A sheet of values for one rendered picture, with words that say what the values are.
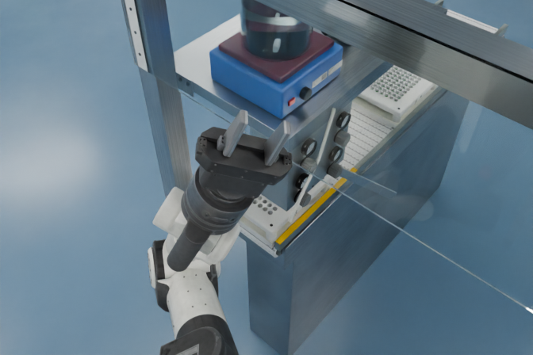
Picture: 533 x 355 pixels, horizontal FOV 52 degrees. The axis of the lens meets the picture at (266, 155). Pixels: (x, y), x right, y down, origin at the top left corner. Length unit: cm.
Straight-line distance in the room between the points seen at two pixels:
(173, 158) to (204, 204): 65
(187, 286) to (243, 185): 35
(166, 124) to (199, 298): 47
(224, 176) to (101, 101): 272
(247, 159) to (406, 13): 27
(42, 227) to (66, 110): 84
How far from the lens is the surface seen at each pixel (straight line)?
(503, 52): 68
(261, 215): 139
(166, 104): 125
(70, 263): 265
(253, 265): 189
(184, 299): 98
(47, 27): 415
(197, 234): 76
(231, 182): 70
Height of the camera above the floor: 210
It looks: 46 degrees down
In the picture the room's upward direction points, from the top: straight up
